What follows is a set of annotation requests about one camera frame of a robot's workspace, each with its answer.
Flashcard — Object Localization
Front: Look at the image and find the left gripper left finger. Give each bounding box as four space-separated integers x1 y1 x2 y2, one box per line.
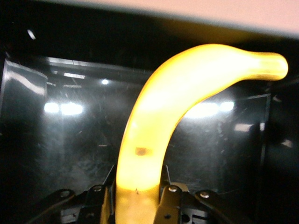
28 164 116 224

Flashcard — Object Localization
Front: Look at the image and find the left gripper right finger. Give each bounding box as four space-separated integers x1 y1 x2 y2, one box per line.
154 164 255 224

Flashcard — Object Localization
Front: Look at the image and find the black plastic tray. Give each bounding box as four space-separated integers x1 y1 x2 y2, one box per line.
0 0 299 224

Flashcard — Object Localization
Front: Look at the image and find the yellow banana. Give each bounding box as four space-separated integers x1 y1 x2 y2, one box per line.
114 43 289 224

